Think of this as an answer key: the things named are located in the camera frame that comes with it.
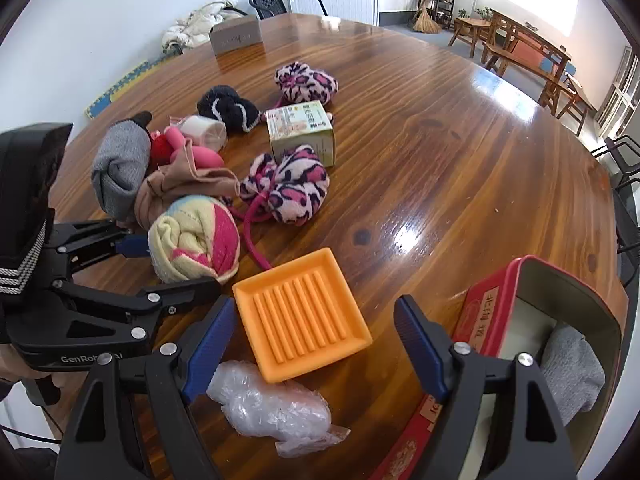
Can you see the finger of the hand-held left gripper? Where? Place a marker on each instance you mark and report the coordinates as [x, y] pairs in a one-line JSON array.
[[135, 246], [190, 292]]

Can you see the white padded jacket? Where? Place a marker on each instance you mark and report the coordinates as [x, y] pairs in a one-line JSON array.
[[200, 22]]

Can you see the orange ribbed soap dish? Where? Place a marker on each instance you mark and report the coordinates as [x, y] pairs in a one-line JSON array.
[[300, 320]]

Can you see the orange foam mat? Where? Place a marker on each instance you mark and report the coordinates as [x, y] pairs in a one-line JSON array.
[[525, 52]]

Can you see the beige stocking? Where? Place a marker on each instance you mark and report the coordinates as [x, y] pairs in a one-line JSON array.
[[165, 185]]

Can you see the brown cardboard box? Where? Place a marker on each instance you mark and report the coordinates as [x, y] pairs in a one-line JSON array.
[[235, 35]]

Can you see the red pompom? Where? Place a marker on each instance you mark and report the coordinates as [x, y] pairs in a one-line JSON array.
[[160, 149]]

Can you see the pink plastic toy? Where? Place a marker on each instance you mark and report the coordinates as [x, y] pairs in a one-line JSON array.
[[200, 156]]

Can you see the clear plastic bag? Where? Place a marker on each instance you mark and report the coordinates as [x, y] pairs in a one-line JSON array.
[[270, 405]]

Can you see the potted green plant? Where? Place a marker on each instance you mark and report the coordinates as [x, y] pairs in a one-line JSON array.
[[484, 12], [462, 13]]

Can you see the yellow green carton box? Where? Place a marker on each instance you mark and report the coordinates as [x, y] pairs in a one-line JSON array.
[[300, 125]]

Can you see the small wooden stool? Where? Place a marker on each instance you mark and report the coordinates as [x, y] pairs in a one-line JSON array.
[[470, 24]]

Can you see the blue yellow foam mat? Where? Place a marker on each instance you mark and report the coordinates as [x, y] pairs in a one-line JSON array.
[[120, 85]]

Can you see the black fuzzy sock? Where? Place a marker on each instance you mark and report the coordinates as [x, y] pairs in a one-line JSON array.
[[225, 105]]

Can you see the long wooden bench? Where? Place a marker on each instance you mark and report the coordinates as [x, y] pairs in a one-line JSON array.
[[520, 60], [575, 97]]

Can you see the red tin container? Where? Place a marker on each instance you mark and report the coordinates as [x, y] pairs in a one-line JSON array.
[[487, 310]]

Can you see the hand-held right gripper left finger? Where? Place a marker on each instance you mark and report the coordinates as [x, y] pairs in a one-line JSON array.
[[210, 345]]

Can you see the white roll in plastic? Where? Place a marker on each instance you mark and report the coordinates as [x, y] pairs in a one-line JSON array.
[[200, 130]]

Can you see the straw broom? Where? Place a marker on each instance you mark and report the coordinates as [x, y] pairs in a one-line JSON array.
[[427, 22]]

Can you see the small white object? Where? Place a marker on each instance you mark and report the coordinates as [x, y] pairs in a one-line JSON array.
[[330, 22]]

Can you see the grey knitted sock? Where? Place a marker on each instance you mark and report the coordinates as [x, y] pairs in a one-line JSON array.
[[120, 160], [570, 370]]

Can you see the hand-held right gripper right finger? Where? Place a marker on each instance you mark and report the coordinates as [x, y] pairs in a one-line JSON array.
[[420, 345]]

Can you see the white cabinet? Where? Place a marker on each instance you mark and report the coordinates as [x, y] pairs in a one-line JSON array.
[[620, 95]]

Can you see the pink leopard fuzzy sock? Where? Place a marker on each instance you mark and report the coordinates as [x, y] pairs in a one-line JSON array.
[[305, 82], [295, 185]]

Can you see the long wooden table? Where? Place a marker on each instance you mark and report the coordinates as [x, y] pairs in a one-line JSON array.
[[530, 35]]

